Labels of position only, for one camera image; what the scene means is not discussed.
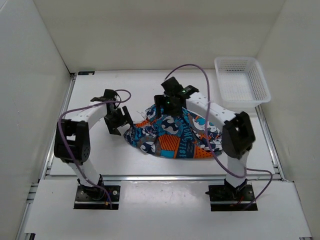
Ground aluminium table frame rail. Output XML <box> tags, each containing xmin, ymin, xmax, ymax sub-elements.
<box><xmin>14</xmin><ymin>71</ymin><xmax>313</xmax><ymax>240</ymax></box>

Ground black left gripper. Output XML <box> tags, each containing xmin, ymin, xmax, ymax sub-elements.
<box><xmin>103</xmin><ymin>105</ymin><xmax>134</xmax><ymax>136</ymax></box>

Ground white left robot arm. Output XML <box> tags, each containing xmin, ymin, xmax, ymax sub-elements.
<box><xmin>53</xmin><ymin>89</ymin><xmax>133</xmax><ymax>200</ymax></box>

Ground colourful patterned shorts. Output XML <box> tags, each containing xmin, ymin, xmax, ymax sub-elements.
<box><xmin>123</xmin><ymin>105</ymin><xmax>223</xmax><ymax>159</ymax></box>

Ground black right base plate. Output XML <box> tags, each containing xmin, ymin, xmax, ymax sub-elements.
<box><xmin>205</xmin><ymin>184</ymin><xmax>258</xmax><ymax>212</ymax></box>

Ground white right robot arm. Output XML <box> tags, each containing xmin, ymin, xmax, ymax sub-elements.
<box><xmin>154</xmin><ymin>77</ymin><xmax>256</xmax><ymax>200</ymax></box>

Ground white front cover board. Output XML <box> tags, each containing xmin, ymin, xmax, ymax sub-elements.
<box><xmin>25</xmin><ymin>180</ymin><xmax>311</xmax><ymax>240</ymax></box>

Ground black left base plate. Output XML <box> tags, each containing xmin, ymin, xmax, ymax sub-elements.
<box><xmin>73</xmin><ymin>185</ymin><xmax>121</xmax><ymax>210</ymax></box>

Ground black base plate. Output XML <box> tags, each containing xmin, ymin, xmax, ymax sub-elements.
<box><xmin>205</xmin><ymin>184</ymin><xmax>258</xmax><ymax>212</ymax></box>
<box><xmin>73</xmin><ymin>185</ymin><xmax>121</xmax><ymax>210</ymax></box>

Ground white plastic mesh basket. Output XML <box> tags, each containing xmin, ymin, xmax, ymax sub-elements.
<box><xmin>214</xmin><ymin>56</ymin><xmax>271</xmax><ymax>110</ymax></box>

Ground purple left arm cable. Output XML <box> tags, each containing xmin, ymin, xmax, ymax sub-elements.
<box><xmin>57</xmin><ymin>89</ymin><xmax>133</xmax><ymax>210</ymax></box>

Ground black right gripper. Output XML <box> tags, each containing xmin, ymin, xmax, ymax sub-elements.
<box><xmin>154</xmin><ymin>93</ymin><xmax>184</xmax><ymax>119</ymax></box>

